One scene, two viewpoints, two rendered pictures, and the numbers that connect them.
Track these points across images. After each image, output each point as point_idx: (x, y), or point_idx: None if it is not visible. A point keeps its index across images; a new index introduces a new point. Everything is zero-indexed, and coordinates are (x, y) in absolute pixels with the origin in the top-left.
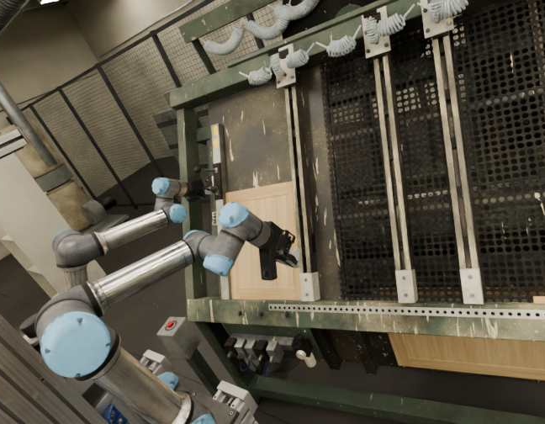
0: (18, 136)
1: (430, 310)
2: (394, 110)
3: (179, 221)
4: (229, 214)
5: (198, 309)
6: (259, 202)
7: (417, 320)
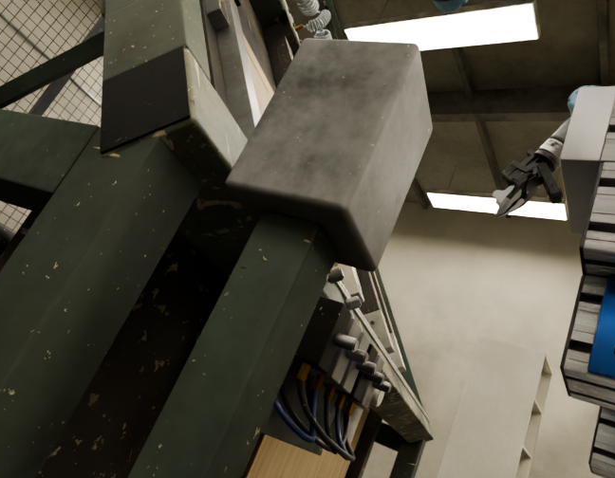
0: None
1: (395, 366)
2: None
3: (459, 7)
4: None
5: (229, 131)
6: (268, 94)
7: (394, 375)
